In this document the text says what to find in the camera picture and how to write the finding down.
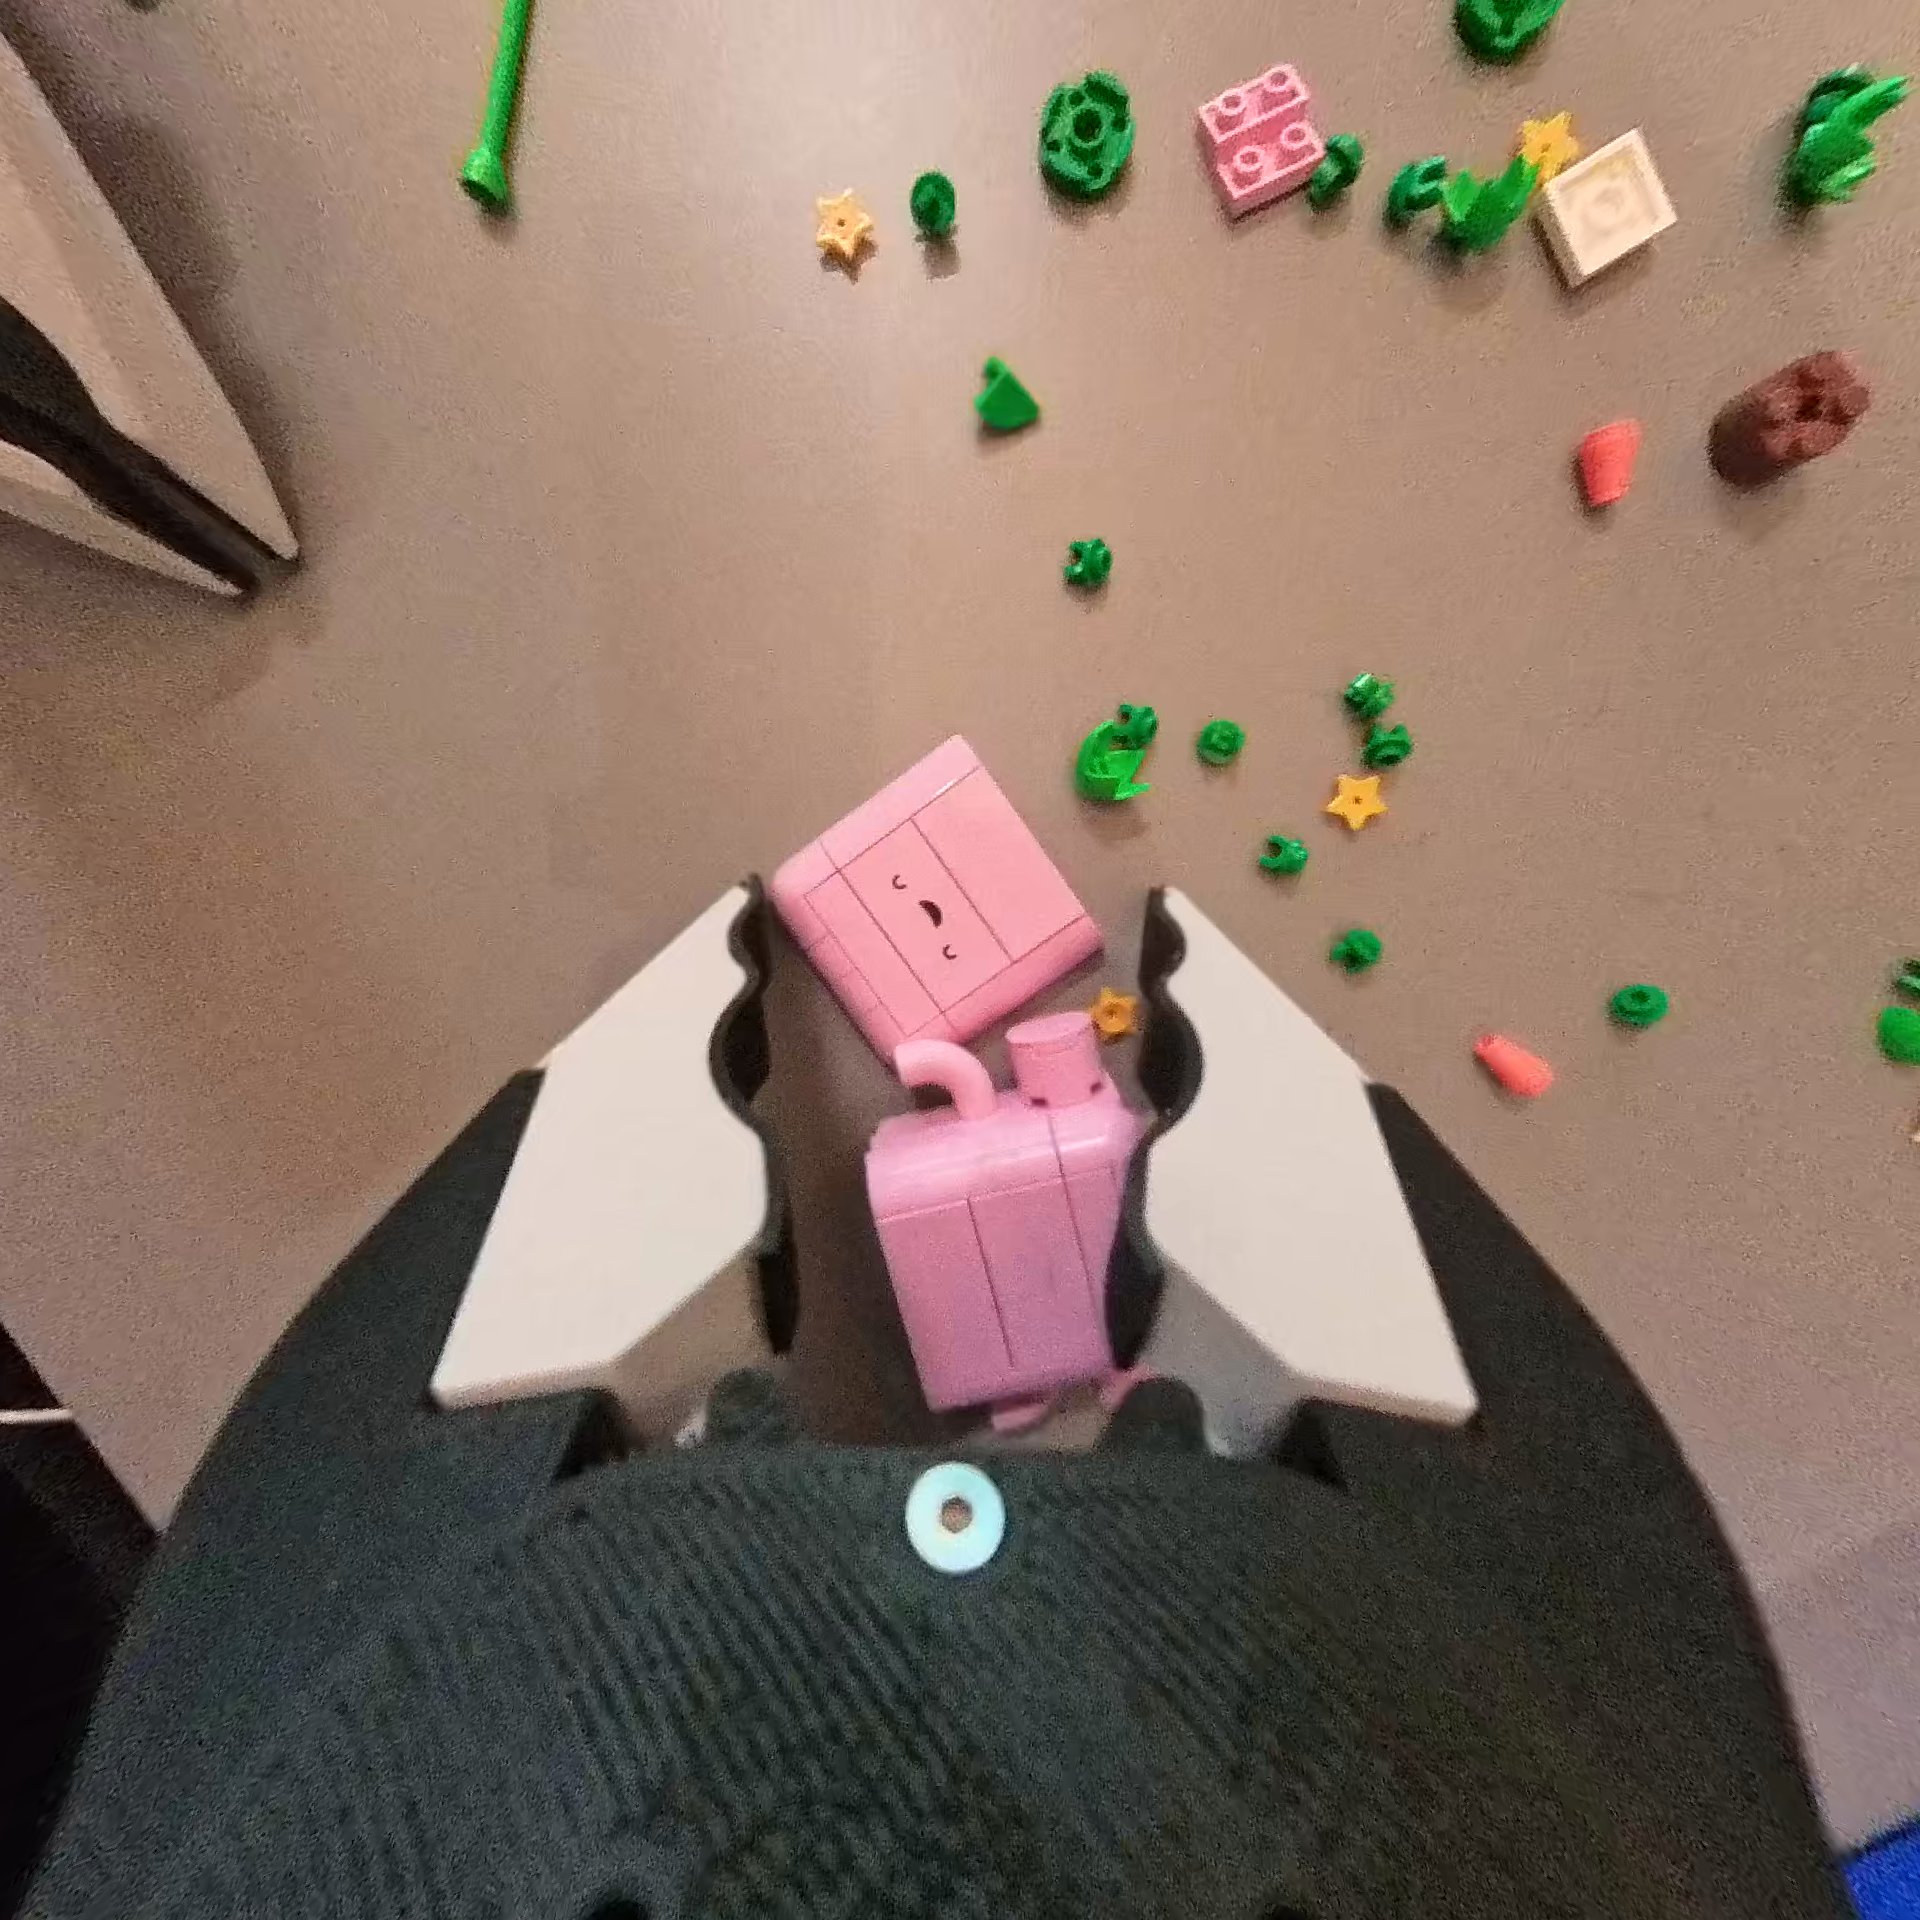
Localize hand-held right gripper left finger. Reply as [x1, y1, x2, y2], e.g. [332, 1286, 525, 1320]
[428, 879, 798, 1412]

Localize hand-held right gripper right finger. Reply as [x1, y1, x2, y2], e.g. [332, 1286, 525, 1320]
[1108, 881, 1484, 1460]

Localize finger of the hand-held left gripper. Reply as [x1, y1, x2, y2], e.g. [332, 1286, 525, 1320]
[0, 376, 277, 597]
[0, 29, 300, 567]

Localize pink brick animal body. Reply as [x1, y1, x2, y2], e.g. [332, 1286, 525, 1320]
[865, 1012, 1155, 1433]

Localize pink brick block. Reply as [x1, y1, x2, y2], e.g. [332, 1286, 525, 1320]
[770, 730, 1108, 1052]

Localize pink smiley face tile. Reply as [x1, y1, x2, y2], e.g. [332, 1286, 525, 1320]
[820, 757, 1058, 1036]

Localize green flexible rod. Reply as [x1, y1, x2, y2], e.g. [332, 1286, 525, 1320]
[458, 0, 534, 211]

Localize scattered small green clips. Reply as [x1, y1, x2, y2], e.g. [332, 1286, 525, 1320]
[907, 129, 1920, 1072]

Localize green spiky leaf piece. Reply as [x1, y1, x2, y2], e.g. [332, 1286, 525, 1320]
[1072, 705, 1158, 806]
[1432, 149, 1547, 256]
[1779, 69, 1915, 211]

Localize brown round brick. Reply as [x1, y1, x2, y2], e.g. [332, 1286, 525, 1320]
[1709, 350, 1873, 489]

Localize green round plate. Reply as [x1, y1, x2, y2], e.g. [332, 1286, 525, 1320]
[1040, 73, 1135, 200]
[1452, 0, 1566, 66]

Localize white square tile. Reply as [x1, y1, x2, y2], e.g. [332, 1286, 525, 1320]
[1533, 127, 1678, 287]

